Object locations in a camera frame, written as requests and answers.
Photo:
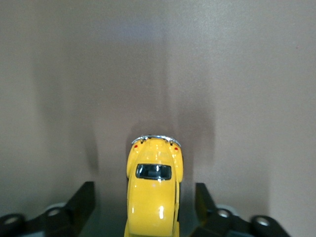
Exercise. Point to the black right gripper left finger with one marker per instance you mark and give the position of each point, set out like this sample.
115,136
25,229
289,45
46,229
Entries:
76,209

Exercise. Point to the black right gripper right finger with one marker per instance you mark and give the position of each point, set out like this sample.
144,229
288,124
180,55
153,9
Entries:
209,209

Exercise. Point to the yellow beetle toy car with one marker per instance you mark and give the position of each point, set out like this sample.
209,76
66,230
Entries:
150,197

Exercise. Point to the brown table cover mat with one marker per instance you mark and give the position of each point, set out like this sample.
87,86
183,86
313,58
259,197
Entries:
158,61

